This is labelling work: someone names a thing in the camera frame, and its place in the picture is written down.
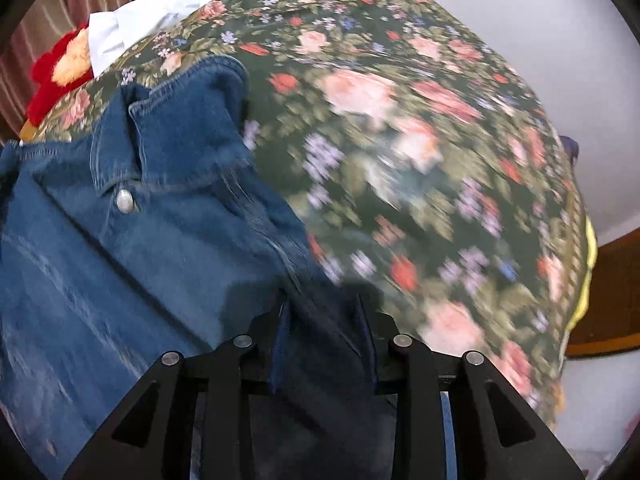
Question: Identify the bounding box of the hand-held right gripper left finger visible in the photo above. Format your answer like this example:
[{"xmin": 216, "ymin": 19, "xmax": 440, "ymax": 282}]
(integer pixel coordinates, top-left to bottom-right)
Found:
[{"xmin": 62, "ymin": 302, "xmax": 292, "ymax": 480}]

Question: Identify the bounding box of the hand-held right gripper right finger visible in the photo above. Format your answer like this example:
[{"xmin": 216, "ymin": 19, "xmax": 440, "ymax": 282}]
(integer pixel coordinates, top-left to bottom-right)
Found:
[{"xmin": 356, "ymin": 294, "xmax": 587, "ymax": 480}]

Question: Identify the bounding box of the blue denim jacket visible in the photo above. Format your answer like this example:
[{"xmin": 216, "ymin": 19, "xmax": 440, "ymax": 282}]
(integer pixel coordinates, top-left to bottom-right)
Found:
[{"xmin": 0, "ymin": 55, "xmax": 458, "ymax": 480}]

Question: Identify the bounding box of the green floral blanket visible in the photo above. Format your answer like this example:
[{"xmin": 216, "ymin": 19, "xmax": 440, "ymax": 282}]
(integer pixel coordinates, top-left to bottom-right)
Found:
[{"xmin": 30, "ymin": 0, "xmax": 590, "ymax": 431}]

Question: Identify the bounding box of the yellow bed sheet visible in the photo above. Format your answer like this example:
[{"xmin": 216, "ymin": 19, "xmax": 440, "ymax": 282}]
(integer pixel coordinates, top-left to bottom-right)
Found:
[{"xmin": 567, "ymin": 214, "xmax": 599, "ymax": 332}]

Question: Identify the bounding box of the wooden door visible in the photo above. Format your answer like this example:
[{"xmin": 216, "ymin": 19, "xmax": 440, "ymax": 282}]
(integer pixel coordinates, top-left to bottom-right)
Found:
[{"xmin": 564, "ymin": 227, "xmax": 640, "ymax": 359}]

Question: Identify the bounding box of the red plush toy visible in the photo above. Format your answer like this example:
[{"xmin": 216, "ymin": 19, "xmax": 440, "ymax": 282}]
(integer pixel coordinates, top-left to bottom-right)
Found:
[{"xmin": 26, "ymin": 27, "xmax": 97, "ymax": 126}]

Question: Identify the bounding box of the white pillow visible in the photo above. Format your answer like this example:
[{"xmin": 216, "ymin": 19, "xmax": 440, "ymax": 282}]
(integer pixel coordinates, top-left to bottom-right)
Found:
[{"xmin": 87, "ymin": 0, "xmax": 270, "ymax": 77}]

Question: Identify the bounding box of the striped brown curtain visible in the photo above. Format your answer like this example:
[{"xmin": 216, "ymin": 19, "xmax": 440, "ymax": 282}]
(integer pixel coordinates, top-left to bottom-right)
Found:
[{"xmin": 0, "ymin": 0, "xmax": 132, "ymax": 135}]

